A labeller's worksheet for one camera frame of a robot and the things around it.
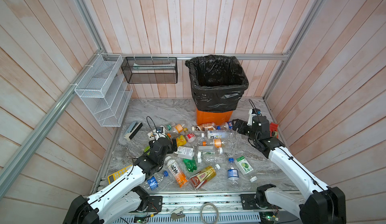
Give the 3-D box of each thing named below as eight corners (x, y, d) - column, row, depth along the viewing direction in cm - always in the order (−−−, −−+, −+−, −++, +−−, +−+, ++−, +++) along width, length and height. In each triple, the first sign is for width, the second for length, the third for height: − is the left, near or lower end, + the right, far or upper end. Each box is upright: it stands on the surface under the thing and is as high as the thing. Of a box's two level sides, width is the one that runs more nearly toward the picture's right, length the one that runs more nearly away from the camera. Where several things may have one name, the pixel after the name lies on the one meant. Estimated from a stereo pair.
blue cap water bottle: (229, 186, 80) (230, 183, 76) (225, 160, 89) (226, 157, 86) (238, 186, 80) (241, 183, 76) (233, 160, 89) (235, 157, 86)
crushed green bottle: (189, 173, 84) (189, 171, 82) (183, 161, 89) (183, 159, 86) (198, 168, 86) (198, 166, 83) (191, 157, 91) (191, 154, 88)
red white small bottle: (188, 143, 94) (188, 141, 92) (185, 137, 97) (185, 135, 95) (196, 140, 96) (196, 138, 93) (193, 134, 99) (193, 132, 96)
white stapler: (125, 139, 99) (123, 136, 96) (135, 123, 107) (134, 120, 104) (132, 141, 98) (131, 138, 95) (142, 125, 107) (141, 121, 104)
